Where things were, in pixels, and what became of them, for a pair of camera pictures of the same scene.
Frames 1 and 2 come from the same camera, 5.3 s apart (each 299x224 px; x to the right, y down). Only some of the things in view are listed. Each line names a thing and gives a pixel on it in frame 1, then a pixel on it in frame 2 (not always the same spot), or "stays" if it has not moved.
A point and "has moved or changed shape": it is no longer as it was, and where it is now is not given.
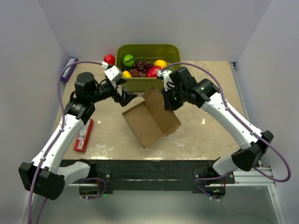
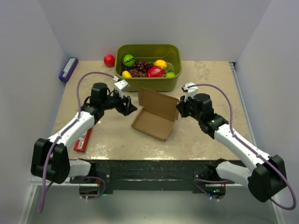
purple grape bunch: (140, 69) stays
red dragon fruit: (152, 71) stays
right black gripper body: (174, 97) to (187, 108)
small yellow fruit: (126, 74) stays
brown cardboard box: (149, 121) has moved or changed shape
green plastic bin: (170, 53) stays
